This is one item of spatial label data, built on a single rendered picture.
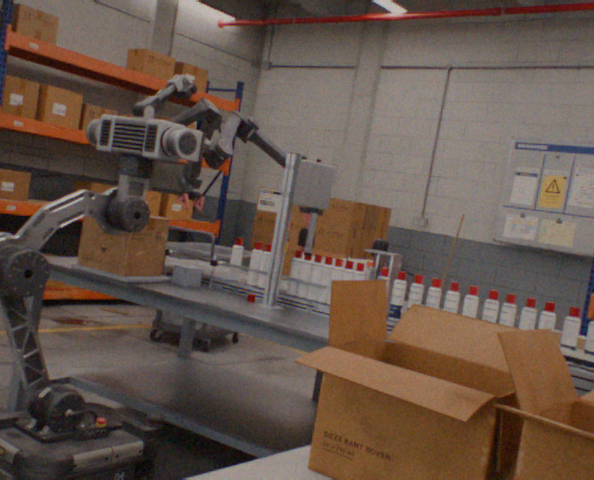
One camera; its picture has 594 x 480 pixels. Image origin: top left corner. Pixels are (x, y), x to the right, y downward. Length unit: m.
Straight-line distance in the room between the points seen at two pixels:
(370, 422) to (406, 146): 6.84
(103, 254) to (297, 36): 6.41
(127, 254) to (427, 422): 2.13
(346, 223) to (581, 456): 5.60
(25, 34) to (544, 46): 4.73
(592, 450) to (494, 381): 0.44
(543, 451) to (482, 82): 6.83
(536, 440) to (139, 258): 2.39
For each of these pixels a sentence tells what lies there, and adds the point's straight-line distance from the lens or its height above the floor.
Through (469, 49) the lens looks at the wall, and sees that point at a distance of 8.06.
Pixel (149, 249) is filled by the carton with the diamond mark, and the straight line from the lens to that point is 3.36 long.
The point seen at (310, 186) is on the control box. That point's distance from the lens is 3.09.
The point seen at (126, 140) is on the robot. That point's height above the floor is 1.43.
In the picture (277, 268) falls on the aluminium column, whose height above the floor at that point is 1.00.
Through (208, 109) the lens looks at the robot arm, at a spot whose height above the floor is 1.65.
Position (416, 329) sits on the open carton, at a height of 1.05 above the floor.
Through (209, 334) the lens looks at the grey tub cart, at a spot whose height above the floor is 0.16.
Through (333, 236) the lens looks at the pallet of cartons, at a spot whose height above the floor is 1.04.
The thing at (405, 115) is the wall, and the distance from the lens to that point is 8.23.
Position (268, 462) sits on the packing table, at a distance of 1.51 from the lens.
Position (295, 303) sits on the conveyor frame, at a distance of 3.19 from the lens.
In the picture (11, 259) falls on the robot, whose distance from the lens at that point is 2.78.
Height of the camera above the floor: 1.29
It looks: 3 degrees down
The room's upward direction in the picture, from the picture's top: 9 degrees clockwise
